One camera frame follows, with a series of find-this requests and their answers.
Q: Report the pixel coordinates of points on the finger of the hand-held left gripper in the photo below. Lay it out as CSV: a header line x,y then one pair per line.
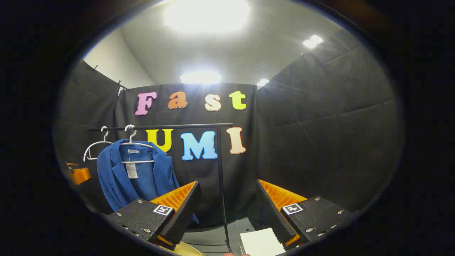
x,y
81,175

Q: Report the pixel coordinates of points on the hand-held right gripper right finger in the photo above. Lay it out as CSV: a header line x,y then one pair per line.
x,y
270,213

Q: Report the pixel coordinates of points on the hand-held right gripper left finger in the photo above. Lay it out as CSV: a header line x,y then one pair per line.
x,y
186,213

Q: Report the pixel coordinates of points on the white clothes hanger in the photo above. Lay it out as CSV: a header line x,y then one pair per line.
x,y
132,137
93,146

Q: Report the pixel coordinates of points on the black garment rack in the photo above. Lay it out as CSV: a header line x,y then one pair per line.
x,y
221,170

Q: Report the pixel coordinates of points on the ceiling light panel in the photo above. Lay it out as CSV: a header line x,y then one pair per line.
x,y
312,41
262,82

